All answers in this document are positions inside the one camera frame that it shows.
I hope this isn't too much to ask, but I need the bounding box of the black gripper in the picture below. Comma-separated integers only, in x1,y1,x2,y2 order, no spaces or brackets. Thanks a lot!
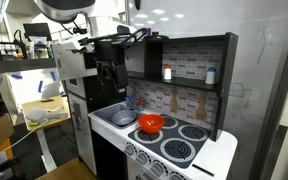
83,41,128,88

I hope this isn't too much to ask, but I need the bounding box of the red plastic bowl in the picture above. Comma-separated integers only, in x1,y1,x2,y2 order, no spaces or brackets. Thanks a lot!
138,114,165,134

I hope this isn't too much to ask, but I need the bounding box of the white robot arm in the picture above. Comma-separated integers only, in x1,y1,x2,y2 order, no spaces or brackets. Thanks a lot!
34,0,135,88

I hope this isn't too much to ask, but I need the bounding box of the white toy microwave door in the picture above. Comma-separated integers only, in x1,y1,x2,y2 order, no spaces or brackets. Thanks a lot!
52,45,97,80

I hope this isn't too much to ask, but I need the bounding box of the white toy refrigerator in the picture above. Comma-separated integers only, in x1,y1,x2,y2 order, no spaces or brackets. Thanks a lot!
65,78,97,175

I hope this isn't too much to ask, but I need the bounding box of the grey toy faucet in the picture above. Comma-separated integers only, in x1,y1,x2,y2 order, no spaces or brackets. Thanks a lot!
125,81,145,112

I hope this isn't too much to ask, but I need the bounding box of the white shaker red cap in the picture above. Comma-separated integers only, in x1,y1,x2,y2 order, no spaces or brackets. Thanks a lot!
163,65,172,80

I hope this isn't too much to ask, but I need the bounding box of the wooden side table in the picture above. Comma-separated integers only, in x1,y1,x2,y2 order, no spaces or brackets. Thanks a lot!
22,96,71,131

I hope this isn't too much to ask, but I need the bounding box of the wooden toy spatula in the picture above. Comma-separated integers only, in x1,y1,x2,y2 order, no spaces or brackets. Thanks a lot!
170,86,178,113

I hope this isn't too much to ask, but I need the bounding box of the black monitor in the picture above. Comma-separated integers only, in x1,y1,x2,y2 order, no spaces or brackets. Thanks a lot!
23,23,52,41

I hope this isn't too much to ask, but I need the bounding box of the white cloth on table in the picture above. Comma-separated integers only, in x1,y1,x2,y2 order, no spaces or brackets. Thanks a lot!
25,106,68,123

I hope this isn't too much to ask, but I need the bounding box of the white shaker blue cap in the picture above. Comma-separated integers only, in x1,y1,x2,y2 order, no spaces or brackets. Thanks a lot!
205,67,216,85

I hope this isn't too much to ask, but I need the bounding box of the wooden toy spoon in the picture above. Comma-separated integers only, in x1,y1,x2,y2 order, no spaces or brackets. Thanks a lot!
196,91,207,121

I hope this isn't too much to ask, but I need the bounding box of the white cable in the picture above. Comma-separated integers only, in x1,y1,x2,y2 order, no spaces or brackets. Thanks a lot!
0,118,50,154

